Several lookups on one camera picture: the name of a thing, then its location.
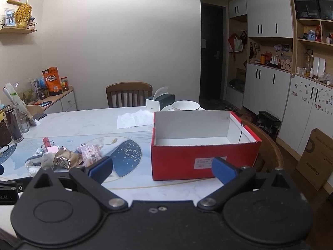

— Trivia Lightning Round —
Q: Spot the golden ornament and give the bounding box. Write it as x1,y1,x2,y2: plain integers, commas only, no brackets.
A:
15,3,33,29

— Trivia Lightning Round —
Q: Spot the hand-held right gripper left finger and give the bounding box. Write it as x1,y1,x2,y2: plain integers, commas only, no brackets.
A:
25,156,128,212

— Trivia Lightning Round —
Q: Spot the red cardboard box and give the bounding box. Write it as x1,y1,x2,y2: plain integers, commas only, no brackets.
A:
151,111,262,181

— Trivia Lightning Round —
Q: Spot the white marble desktop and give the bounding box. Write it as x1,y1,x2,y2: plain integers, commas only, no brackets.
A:
0,106,262,240

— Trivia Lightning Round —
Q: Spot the wooden shelf unit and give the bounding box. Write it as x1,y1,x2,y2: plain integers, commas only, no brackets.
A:
290,0,333,84

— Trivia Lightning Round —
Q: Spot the pink bread packet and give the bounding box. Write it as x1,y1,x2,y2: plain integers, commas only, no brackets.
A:
77,143,103,168

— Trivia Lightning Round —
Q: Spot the red binder clip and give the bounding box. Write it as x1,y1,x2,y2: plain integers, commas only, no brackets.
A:
41,137,55,149

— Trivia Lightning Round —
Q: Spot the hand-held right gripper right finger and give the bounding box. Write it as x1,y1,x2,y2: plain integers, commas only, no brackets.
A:
197,157,300,212

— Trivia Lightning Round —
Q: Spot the white wall cabinet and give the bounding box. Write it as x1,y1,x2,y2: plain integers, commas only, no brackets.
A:
228,0,294,38

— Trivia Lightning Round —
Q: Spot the small photo frame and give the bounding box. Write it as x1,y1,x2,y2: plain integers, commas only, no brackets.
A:
4,8,17,28

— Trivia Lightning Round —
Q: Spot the slatted wooden chair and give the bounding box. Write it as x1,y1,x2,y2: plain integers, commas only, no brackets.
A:
106,82,153,108

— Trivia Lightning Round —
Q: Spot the brown cardboard box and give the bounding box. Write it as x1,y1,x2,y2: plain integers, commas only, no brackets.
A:
296,128,333,191

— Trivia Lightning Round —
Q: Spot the gold foil wrapper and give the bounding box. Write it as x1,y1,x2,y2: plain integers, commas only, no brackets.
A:
53,147,80,170

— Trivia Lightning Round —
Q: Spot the white sideboard cabinet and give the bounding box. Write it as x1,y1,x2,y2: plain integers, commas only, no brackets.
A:
26,86,77,115

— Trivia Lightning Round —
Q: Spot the stickered white cabinet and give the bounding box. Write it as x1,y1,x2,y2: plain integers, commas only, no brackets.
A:
277,74,333,162

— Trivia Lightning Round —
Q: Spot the orange snack bag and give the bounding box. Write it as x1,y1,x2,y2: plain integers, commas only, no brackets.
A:
42,67,63,96

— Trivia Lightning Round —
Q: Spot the white paper napkin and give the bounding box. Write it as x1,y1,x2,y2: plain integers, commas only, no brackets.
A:
117,109,154,130

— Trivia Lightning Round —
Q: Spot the red white hanging bag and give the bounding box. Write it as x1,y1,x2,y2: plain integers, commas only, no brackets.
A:
228,32,244,54

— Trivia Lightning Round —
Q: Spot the white plate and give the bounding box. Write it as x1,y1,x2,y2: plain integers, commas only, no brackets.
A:
160,104,208,112

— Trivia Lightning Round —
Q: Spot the dark glass jar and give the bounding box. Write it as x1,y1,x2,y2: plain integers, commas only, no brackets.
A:
4,105,24,144

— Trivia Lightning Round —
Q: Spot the wooden wall shelf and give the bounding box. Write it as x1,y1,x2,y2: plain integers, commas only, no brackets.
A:
0,27,37,34

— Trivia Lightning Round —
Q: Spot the dark door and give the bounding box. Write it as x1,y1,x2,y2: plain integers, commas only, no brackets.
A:
200,3,227,103

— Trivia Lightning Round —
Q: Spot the white cabinet with black handles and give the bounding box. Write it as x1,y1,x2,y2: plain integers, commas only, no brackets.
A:
242,63,292,122

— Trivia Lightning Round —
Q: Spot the white bowl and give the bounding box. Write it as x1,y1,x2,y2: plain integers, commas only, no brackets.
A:
172,100,200,111

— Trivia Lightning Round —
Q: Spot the green white tissue box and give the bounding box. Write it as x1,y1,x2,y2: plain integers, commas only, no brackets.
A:
145,86,175,111

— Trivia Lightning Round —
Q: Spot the round-backed wooden chair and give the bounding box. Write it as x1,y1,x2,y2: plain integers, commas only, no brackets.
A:
241,120,285,174

